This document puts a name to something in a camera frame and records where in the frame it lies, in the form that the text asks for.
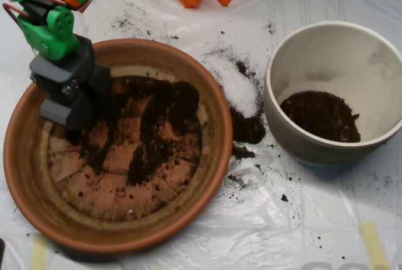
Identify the dark soil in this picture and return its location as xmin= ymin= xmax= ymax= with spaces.
xmin=279 ymin=90 xmax=362 ymax=144
xmin=67 ymin=75 xmax=202 ymax=186

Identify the terracotta saucer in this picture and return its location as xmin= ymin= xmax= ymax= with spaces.
xmin=3 ymin=38 xmax=234 ymax=255

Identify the spilled soil heap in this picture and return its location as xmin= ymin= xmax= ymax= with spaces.
xmin=202 ymin=46 xmax=268 ymax=161

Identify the white ceramic pot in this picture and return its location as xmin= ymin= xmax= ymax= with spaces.
xmin=263 ymin=20 xmax=402 ymax=167

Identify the beige masking tape strip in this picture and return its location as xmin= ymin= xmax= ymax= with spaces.
xmin=360 ymin=221 xmax=391 ymax=270
xmin=29 ymin=234 xmax=50 ymax=270

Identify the clear plastic sheet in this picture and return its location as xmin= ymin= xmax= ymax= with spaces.
xmin=0 ymin=0 xmax=402 ymax=270

